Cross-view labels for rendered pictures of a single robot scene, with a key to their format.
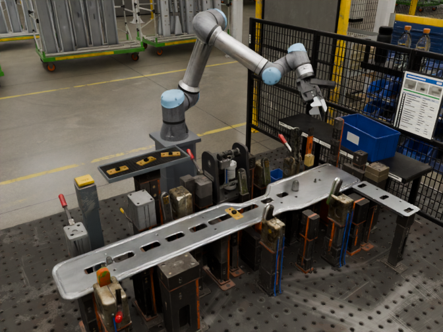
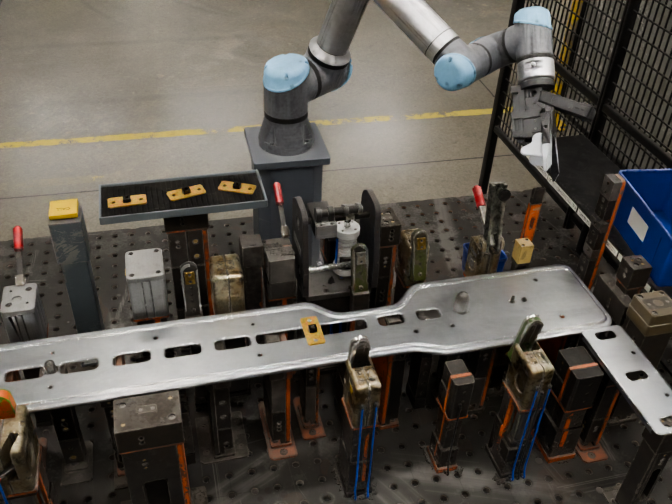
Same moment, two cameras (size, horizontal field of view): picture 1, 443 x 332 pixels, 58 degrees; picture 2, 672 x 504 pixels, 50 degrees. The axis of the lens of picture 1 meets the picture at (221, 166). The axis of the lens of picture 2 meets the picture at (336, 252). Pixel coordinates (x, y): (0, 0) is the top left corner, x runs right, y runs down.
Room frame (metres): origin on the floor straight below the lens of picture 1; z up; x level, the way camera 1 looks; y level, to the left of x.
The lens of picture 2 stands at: (0.31, -0.43, 2.08)
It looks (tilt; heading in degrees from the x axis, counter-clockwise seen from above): 38 degrees down; 18
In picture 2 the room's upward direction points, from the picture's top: 3 degrees clockwise
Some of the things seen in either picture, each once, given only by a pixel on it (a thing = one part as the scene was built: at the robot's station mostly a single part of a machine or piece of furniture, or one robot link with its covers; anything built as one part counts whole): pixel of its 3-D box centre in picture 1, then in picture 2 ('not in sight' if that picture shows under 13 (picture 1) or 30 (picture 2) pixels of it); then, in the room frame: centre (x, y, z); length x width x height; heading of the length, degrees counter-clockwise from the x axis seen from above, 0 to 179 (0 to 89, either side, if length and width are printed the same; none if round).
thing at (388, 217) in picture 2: (245, 193); (380, 285); (1.68, -0.12, 0.91); 0.07 x 0.05 x 0.42; 34
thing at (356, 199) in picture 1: (352, 224); (565, 405); (1.52, -0.60, 0.84); 0.11 x 0.10 x 0.28; 34
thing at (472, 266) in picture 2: (289, 189); (475, 296); (1.77, -0.35, 0.88); 0.07 x 0.06 x 0.35; 34
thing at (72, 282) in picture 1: (231, 217); (304, 336); (1.35, -0.04, 1.00); 1.38 x 0.22 x 0.02; 124
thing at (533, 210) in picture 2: (306, 172); (518, 271); (1.82, -0.44, 0.95); 0.03 x 0.01 x 0.50; 124
